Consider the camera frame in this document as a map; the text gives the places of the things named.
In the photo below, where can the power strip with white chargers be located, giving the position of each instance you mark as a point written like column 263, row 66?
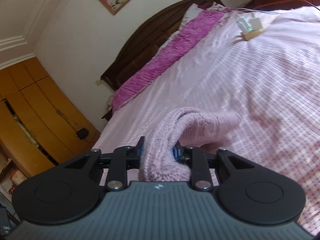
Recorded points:
column 250, row 27

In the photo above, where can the orange wooden wardrobe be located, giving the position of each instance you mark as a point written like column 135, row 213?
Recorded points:
column 38, row 122

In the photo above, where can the magenta crinkled pillow cover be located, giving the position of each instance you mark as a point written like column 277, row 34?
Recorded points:
column 183, row 42

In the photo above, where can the small black hanging bag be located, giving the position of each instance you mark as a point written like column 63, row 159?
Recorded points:
column 82, row 133

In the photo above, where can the white pillow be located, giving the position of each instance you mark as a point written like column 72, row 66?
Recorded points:
column 192, row 12

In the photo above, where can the pink checked bedspread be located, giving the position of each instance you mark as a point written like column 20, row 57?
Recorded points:
column 271, row 81

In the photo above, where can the dark wooden headboard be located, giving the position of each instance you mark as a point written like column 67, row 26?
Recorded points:
column 144, row 43

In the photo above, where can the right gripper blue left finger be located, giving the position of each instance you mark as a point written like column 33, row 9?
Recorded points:
column 134, row 154

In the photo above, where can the dark wooden nightstand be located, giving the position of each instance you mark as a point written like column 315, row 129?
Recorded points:
column 108, row 115

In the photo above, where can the lilac knitted cardigan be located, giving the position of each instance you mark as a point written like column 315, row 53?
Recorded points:
column 188, row 126

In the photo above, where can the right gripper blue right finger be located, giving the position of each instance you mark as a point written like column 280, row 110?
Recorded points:
column 181, row 155

